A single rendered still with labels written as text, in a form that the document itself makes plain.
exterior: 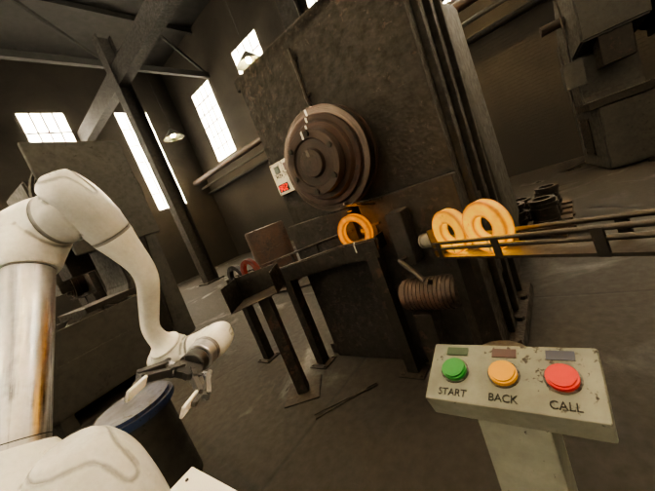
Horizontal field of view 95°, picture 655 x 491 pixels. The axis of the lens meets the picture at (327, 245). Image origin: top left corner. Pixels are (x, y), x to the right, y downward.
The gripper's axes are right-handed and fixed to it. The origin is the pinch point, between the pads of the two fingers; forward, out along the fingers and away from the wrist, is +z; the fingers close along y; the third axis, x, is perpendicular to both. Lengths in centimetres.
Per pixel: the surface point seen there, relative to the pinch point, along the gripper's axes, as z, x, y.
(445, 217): -36, 62, -63
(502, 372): 19, 39, -61
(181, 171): -1065, 8, 588
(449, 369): 14, 35, -55
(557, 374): 23, 42, -66
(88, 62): -695, 218, 666
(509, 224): -17, 64, -73
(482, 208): -21, 66, -67
